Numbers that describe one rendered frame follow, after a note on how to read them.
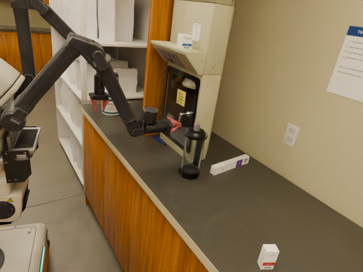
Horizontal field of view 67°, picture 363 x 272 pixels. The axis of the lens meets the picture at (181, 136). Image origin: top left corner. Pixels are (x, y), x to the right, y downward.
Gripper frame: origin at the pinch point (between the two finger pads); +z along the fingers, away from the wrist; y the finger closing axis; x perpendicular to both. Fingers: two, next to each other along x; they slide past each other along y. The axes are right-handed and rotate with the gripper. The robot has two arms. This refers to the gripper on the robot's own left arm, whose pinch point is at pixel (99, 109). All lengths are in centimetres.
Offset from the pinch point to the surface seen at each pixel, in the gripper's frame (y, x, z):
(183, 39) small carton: 24, -38, -45
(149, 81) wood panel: 25.3, -9.1, -18.2
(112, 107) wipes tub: 17.9, 27.1, 9.6
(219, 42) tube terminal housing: 39, -46, -46
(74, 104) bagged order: 14, 111, 37
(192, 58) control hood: 25, -46, -39
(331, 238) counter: 53, -115, 16
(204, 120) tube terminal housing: 38, -46, -8
